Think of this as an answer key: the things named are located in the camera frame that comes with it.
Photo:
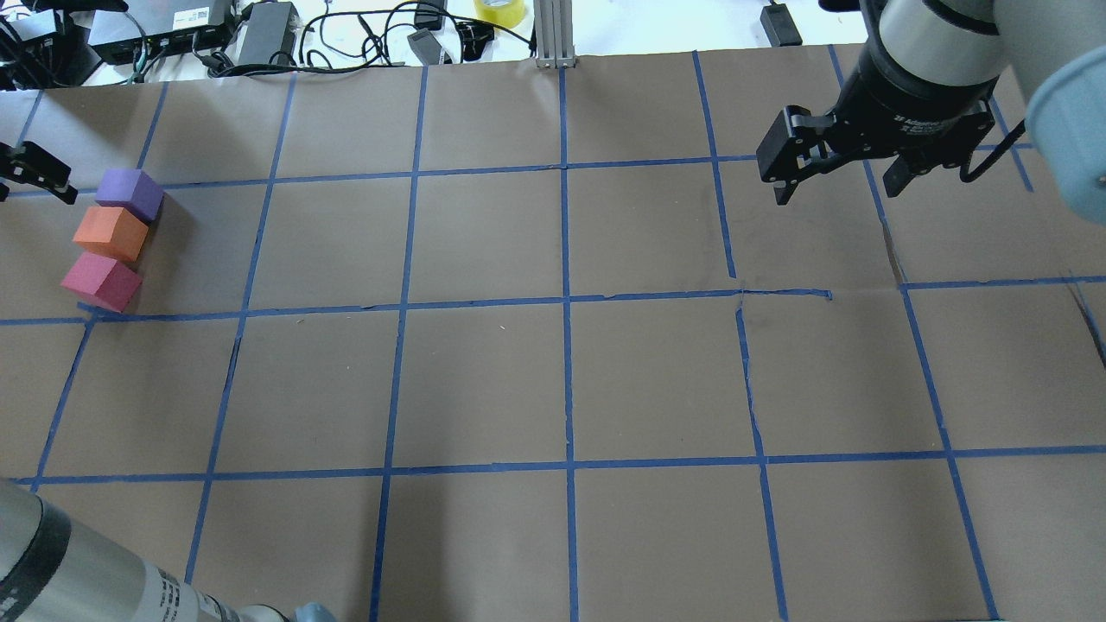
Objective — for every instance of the purple foam block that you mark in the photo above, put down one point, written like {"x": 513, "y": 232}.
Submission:
{"x": 133, "y": 190}

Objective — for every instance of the orange foam block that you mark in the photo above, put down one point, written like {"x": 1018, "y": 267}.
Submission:
{"x": 112, "y": 232}

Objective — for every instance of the black power adapter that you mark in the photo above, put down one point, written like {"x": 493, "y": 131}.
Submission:
{"x": 270, "y": 33}

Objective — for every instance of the yellow tape roll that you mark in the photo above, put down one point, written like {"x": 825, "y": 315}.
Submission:
{"x": 505, "y": 13}

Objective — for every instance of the black power brick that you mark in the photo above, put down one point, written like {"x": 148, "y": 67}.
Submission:
{"x": 779, "y": 26}

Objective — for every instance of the aluminium frame post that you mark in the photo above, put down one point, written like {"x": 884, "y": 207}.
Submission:
{"x": 553, "y": 30}

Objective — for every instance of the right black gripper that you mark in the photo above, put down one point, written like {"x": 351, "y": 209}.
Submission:
{"x": 909, "y": 97}

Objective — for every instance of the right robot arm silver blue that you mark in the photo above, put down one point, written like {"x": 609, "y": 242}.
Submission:
{"x": 955, "y": 84}

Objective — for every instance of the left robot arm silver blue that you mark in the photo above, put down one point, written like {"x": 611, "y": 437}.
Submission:
{"x": 55, "y": 568}

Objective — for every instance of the black docking hub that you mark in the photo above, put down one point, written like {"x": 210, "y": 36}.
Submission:
{"x": 170, "y": 27}

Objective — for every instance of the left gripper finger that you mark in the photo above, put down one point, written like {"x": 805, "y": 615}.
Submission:
{"x": 30, "y": 164}

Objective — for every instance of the red foam block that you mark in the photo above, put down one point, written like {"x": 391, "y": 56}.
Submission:
{"x": 102, "y": 281}

